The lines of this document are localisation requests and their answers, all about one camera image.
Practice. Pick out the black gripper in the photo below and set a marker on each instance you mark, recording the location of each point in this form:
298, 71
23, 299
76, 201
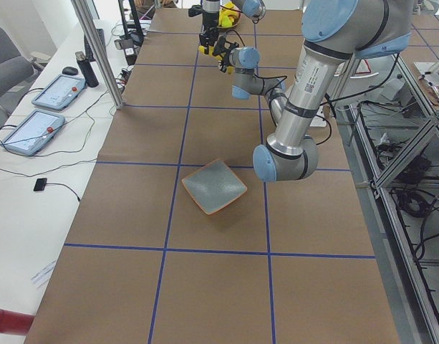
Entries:
225, 49
209, 20

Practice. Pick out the yellow banana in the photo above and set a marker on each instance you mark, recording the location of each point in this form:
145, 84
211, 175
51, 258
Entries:
208, 51

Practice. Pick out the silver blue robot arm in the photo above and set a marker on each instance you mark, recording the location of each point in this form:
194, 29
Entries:
253, 9
333, 31

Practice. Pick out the woven wicker basket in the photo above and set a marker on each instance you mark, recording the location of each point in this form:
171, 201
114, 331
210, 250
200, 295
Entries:
228, 18

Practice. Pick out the grey square plate orange rim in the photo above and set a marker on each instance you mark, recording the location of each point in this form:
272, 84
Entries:
214, 186

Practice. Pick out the black water bottle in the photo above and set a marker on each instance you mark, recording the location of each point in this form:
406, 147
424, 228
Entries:
86, 69

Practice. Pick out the black computer mouse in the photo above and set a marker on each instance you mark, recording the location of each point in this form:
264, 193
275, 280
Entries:
70, 71

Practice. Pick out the upper teach pendant tablet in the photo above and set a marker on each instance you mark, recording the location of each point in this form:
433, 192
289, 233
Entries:
60, 92

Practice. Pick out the teach pendant tablet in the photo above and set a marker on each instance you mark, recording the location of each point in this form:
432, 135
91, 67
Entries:
60, 92
33, 133

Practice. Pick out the lower teach pendant tablet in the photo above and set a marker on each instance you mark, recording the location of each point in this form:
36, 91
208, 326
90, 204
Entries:
33, 133

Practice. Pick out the grey office chair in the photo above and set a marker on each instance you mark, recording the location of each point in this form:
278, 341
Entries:
14, 68

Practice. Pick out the red cylinder object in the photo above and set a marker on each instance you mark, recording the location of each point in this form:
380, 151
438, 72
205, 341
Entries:
15, 323

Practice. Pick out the aluminium frame post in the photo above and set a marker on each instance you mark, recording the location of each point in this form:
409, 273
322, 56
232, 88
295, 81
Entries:
88, 26

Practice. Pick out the small black device on cable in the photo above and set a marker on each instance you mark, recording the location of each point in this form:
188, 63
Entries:
40, 184

